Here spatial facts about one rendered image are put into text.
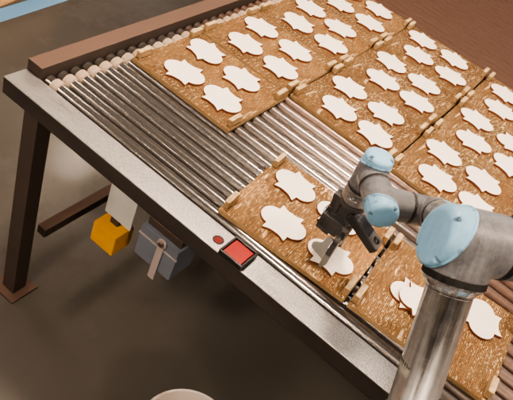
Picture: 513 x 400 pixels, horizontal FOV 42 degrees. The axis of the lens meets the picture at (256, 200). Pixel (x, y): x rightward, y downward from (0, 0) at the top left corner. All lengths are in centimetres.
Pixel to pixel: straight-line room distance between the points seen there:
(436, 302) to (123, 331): 164
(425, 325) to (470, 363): 63
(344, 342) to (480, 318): 43
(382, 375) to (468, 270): 58
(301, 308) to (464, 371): 44
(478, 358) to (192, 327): 125
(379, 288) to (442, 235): 69
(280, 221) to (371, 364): 45
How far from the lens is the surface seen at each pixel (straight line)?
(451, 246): 115
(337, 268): 180
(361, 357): 170
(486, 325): 195
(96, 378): 252
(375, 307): 179
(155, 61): 227
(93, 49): 222
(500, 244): 120
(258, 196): 190
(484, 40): 354
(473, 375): 183
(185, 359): 264
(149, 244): 187
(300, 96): 237
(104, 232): 200
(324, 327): 170
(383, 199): 153
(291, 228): 184
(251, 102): 224
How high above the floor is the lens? 216
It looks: 41 degrees down
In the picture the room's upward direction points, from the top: 25 degrees clockwise
